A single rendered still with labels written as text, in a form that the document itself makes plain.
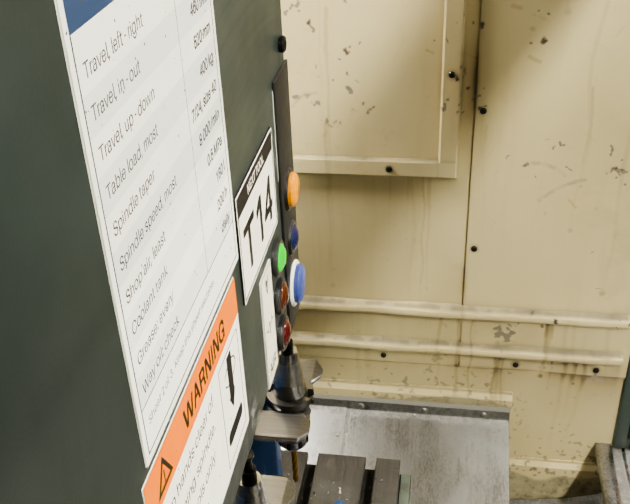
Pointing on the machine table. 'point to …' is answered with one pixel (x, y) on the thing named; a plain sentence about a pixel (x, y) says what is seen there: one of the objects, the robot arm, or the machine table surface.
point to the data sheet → (154, 181)
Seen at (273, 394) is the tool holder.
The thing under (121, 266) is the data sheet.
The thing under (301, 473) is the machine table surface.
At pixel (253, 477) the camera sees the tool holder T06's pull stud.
